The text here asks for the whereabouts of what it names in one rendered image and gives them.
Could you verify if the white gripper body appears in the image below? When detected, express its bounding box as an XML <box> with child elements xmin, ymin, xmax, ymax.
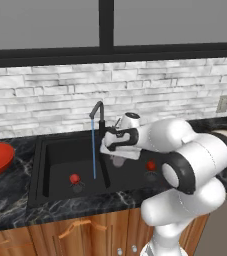
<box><xmin>99</xmin><ymin>139</ymin><xmax>143</xmax><ymax>161</ymax></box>

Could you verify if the red bell pepper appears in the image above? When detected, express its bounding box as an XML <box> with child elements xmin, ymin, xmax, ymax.
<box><xmin>145</xmin><ymin>160</ymin><xmax>157</xmax><ymax>172</ymax></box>
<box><xmin>68</xmin><ymin>173</ymin><xmax>82</xmax><ymax>186</ymax></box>

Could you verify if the black faucet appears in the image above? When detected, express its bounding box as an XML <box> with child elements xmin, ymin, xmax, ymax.
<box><xmin>88</xmin><ymin>100</ymin><xmax>123</xmax><ymax>138</ymax></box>

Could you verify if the black sink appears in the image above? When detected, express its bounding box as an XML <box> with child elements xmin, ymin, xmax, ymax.
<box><xmin>27</xmin><ymin>128</ymin><xmax>173</xmax><ymax>210</ymax></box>

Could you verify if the blue water stream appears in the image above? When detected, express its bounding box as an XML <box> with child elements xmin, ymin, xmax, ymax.
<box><xmin>90</xmin><ymin>118</ymin><xmax>97</xmax><ymax>180</ymax></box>

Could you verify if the wooden cupboard door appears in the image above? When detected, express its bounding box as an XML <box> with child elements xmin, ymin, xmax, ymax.
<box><xmin>0</xmin><ymin>226</ymin><xmax>37</xmax><ymax>256</ymax></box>
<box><xmin>126</xmin><ymin>207</ymin><xmax>210</xmax><ymax>256</ymax></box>
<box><xmin>27</xmin><ymin>211</ymin><xmax>130</xmax><ymax>256</ymax></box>

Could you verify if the grey dishwasher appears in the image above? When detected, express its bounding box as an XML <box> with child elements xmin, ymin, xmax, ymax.
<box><xmin>196</xmin><ymin>191</ymin><xmax>227</xmax><ymax>256</ymax></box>

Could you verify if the grey wall outlet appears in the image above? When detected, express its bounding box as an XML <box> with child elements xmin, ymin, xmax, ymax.
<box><xmin>216</xmin><ymin>94</ymin><xmax>227</xmax><ymax>114</ymax></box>

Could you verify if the black window frame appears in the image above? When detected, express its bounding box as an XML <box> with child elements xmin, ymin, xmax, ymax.
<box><xmin>0</xmin><ymin>0</ymin><xmax>227</xmax><ymax>69</ymax></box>

